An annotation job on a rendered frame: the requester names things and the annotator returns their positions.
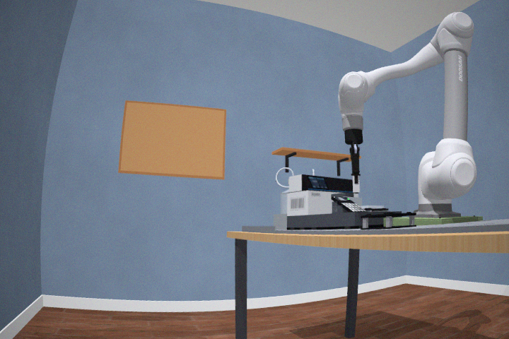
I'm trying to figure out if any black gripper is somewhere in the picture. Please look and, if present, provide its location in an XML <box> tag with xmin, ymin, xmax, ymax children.
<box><xmin>344</xmin><ymin>129</ymin><xmax>363</xmax><ymax>193</ymax></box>

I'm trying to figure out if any grey l-shaped raised edge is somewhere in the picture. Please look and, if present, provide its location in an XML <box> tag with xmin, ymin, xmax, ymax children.
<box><xmin>242</xmin><ymin>226</ymin><xmax>276</xmax><ymax>234</ymax></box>

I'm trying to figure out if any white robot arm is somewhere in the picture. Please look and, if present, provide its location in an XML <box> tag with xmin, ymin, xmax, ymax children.
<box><xmin>338</xmin><ymin>12</ymin><xmax>477</xmax><ymax>218</ymax></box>

